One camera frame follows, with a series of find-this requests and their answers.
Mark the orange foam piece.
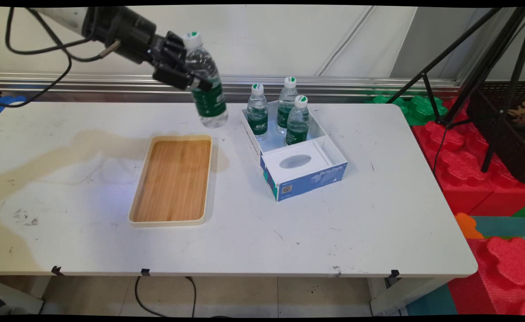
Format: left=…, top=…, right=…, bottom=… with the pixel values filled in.
left=454, top=212, right=484, bottom=240

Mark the teal floor mat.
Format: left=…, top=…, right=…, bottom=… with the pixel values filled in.
left=470, top=216, right=525, bottom=238

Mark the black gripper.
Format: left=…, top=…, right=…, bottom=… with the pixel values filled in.
left=114, top=11, right=213, bottom=93

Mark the aluminium frame rail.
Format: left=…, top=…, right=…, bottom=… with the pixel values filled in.
left=0, top=72, right=462, bottom=104

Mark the black mesh crate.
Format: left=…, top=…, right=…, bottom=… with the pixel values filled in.
left=466, top=80, right=525, bottom=184

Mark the black floor cable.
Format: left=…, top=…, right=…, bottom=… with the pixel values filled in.
left=134, top=276, right=197, bottom=317

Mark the small brown toy animal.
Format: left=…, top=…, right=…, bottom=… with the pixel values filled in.
left=508, top=102, right=525, bottom=125

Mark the black camera tripod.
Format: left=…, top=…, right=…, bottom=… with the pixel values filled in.
left=385, top=7, right=525, bottom=173

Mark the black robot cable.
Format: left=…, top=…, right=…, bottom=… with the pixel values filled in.
left=4, top=7, right=94, bottom=56
left=0, top=7, right=122, bottom=109

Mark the thin black tripod cable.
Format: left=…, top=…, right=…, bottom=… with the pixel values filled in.
left=432, top=123, right=449, bottom=176

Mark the red foam block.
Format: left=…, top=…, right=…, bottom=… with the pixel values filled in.
left=468, top=168, right=525, bottom=218
left=412, top=120, right=495, bottom=216
left=448, top=236, right=525, bottom=316

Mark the white table leg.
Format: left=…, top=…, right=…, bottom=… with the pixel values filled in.
left=370, top=277, right=451, bottom=316
left=0, top=276, right=50, bottom=315

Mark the blue foam mat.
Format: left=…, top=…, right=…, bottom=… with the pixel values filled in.
left=0, top=94, right=27, bottom=122

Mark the green label water bottle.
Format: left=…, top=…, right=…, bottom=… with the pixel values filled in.
left=247, top=83, right=269, bottom=141
left=182, top=31, right=229, bottom=129
left=277, top=76, right=298, bottom=135
left=286, top=95, right=310, bottom=146

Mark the wooden tray with cream rim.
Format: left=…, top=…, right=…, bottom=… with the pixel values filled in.
left=128, top=134, right=213, bottom=228

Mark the white blue printed tissue box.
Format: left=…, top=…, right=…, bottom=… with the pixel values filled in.
left=240, top=99, right=349, bottom=203

